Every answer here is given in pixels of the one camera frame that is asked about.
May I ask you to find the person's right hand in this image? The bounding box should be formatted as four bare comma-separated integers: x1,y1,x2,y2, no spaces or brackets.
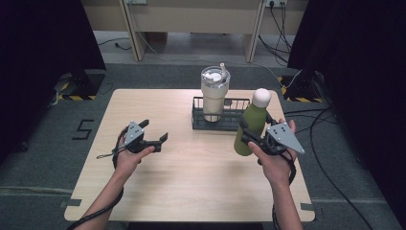
247,118,299,189

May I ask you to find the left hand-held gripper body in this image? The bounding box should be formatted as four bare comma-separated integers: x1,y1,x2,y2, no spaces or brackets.
123,120,159,154

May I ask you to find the black floor cable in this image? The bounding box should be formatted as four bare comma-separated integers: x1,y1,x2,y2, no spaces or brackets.
282,107,375,230

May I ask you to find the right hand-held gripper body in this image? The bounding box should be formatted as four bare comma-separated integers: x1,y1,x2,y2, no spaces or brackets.
259,122,306,158

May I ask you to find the black wall cable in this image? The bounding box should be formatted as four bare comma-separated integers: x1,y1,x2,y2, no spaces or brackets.
258,34,290,64
269,3,292,54

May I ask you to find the cream tumbler with clear lid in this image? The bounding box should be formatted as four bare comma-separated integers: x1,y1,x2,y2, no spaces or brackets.
200,62,232,123

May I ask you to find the white cable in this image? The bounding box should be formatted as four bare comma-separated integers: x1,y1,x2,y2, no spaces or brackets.
137,32,304,89

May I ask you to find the person's left hand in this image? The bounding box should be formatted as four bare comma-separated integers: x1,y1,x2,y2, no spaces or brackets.
113,126,157,180

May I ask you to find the black metal stand base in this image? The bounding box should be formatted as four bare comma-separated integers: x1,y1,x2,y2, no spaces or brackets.
286,69,324,100
61,69,106,99

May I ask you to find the green bottle with white cap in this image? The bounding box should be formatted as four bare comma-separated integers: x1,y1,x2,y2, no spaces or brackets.
233,87,272,157

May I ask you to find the black cable with plug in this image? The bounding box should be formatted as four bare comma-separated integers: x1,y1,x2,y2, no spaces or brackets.
96,36,132,52

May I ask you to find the black wire rack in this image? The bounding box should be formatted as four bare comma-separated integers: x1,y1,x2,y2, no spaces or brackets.
191,96,252,131

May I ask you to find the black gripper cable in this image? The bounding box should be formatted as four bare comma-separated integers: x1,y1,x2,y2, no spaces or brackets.
65,126,128,230
271,149,299,230

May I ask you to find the beige wooden desk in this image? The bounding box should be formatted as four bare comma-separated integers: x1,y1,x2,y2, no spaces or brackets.
79,0,309,63

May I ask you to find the black curtain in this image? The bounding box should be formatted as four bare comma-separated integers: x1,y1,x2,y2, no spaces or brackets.
0,0,107,162
286,0,406,221

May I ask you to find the yellow black hazard tape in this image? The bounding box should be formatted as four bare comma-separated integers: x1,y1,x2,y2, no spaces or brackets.
56,80,98,102
277,76,325,104

